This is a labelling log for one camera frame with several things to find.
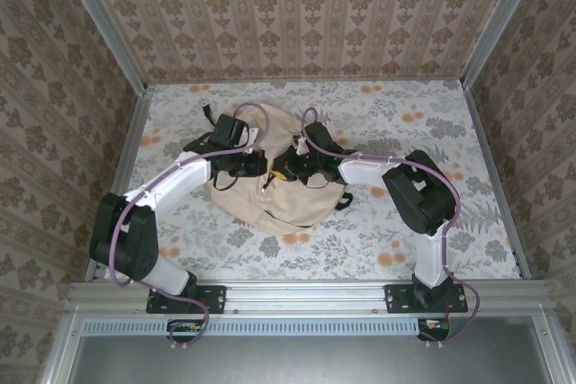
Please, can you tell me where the beige canvas backpack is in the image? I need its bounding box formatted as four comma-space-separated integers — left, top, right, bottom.
201, 103, 356, 237

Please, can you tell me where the floral tablecloth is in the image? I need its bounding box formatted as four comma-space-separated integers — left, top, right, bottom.
96, 80, 523, 281

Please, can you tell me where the grey metal panel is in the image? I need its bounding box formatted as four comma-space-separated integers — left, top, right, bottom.
71, 334, 553, 384

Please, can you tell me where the aluminium side rail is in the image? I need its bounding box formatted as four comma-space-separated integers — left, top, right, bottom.
84, 85, 154, 282
463, 85, 532, 280

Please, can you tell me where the thin aluminium table edge rail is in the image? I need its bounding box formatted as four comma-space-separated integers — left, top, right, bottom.
146, 79, 464, 87

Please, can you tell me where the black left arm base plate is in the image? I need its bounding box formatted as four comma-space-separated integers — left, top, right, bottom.
146, 283, 228, 315

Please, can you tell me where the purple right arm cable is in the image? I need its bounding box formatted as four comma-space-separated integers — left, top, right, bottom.
300, 107, 481, 352

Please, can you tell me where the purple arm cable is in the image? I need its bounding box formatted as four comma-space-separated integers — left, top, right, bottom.
107, 103, 274, 352
300, 107, 481, 352

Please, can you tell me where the white slotted cable duct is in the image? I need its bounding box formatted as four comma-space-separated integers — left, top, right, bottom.
82, 317, 422, 336

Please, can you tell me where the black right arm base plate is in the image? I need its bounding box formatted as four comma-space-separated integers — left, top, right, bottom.
384, 282, 468, 315

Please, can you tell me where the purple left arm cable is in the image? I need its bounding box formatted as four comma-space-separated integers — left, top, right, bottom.
107, 103, 274, 352

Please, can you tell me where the aluminium frame post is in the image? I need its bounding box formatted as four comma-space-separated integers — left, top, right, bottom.
459, 0, 551, 91
49, 0, 149, 94

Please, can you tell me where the aluminium outer frame rail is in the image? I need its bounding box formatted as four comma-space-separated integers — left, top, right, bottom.
537, 311, 563, 384
42, 307, 86, 384

